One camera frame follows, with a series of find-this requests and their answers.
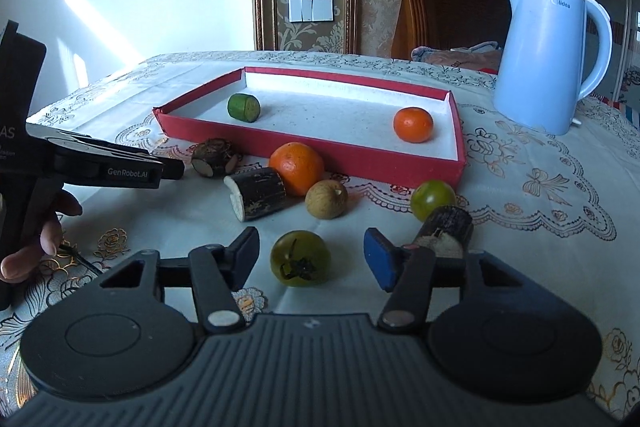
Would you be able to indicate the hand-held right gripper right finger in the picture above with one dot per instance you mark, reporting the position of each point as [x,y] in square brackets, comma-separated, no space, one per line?
[377,259]

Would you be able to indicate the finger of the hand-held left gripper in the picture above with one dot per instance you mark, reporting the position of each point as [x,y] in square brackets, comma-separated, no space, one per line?
[125,172]
[75,138]

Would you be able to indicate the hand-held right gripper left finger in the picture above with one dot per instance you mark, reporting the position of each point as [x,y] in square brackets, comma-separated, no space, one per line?
[248,249]

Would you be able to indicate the green tomato with stem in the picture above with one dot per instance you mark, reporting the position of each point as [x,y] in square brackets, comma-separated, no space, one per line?
[300,259]

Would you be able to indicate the dark sugarcane piece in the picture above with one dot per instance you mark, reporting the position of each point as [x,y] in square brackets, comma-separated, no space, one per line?
[257,194]
[447,227]

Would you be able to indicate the tan longan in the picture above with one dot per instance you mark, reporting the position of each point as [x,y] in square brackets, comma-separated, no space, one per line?
[326,201]

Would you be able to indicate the dark water chestnut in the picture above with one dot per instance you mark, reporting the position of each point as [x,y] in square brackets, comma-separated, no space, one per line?
[212,157]

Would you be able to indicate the large orange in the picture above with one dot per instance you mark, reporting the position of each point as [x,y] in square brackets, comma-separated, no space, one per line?
[297,167]

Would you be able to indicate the red shallow cardboard tray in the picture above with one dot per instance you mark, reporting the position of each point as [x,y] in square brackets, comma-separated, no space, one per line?
[325,117]

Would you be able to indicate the person's left hand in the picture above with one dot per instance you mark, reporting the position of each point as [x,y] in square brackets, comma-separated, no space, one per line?
[25,264]

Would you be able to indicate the green cucumber chunk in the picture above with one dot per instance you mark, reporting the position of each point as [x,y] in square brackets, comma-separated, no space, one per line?
[242,108]

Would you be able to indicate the small orange tangerine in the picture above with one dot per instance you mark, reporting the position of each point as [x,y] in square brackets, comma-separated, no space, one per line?
[413,125]

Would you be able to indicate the white embroidered tablecloth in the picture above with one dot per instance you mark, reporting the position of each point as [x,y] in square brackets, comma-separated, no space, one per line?
[515,227]

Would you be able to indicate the pink striped blanket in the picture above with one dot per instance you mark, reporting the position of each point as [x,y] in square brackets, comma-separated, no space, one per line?
[450,57]

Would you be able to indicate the light blue electric kettle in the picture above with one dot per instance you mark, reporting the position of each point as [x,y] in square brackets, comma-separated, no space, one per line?
[540,57]

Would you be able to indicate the wooden bed headboard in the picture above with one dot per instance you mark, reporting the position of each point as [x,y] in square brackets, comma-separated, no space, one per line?
[440,7]

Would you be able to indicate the white wall light switch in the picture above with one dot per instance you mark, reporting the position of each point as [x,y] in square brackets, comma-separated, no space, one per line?
[311,9]

